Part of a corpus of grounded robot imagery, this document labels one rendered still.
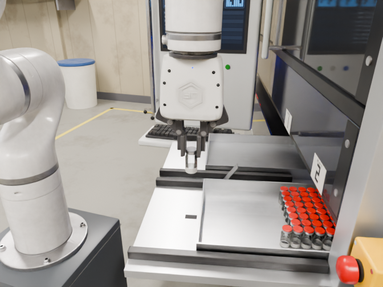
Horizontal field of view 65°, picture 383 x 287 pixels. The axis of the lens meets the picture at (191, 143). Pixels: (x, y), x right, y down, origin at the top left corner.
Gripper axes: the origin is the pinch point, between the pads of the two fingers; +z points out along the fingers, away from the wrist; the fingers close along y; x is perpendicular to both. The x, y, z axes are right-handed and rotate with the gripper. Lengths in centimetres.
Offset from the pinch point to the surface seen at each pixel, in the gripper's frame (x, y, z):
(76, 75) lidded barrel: 357, -196, 66
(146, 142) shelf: 75, -28, 35
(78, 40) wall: 422, -217, 26
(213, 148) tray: 53, 3, 25
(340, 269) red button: -12.8, 23.7, 13.3
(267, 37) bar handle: 70, 21, -12
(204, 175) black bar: 31.6, 1.2, 24.7
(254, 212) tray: 15.6, 14.9, 25.2
